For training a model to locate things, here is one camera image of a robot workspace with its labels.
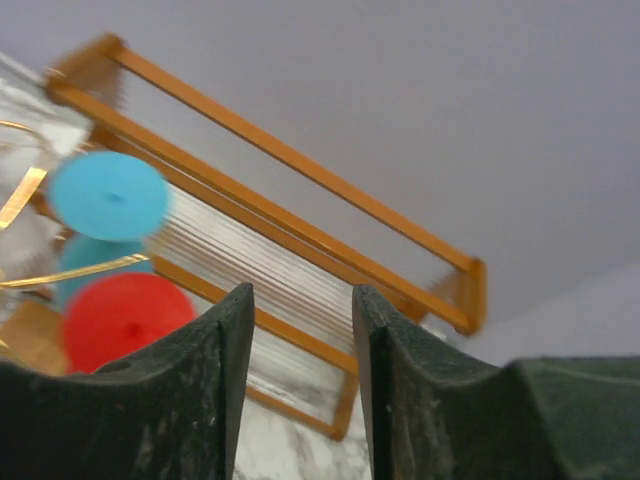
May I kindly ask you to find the blue plastic goblet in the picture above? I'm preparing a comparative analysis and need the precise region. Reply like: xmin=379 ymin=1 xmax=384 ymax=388
xmin=49 ymin=151 xmax=174 ymax=311

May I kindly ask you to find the clear ribbed wine glass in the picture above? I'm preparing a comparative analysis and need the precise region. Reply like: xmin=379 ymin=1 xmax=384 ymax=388
xmin=1 ymin=120 xmax=57 ymax=283

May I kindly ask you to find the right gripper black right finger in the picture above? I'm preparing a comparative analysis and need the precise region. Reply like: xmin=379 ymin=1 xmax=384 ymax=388
xmin=352 ymin=285 xmax=639 ymax=479

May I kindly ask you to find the gold wire wine glass rack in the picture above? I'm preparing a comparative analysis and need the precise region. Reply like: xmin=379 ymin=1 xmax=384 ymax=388
xmin=0 ymin=119 xmax=151 ymax=351

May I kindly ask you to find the wooden shelf rack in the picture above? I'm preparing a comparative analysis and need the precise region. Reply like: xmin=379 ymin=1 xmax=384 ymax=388
xmin=44 ymin=33 xmax=487 ymax=442

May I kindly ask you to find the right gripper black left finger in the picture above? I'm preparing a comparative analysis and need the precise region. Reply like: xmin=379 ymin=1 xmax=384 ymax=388
xmin=1 ymin=283 xmax=255 ymax=479

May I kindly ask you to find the wooden rack base board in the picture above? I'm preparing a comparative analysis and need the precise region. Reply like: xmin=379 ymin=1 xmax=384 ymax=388
xmin=1 ymin=300 xmax=69 ymax=376

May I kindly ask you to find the red plastic goblet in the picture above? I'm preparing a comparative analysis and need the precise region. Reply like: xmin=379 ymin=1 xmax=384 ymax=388
xmin=62 ymin=272 xmax=196 ymax=373

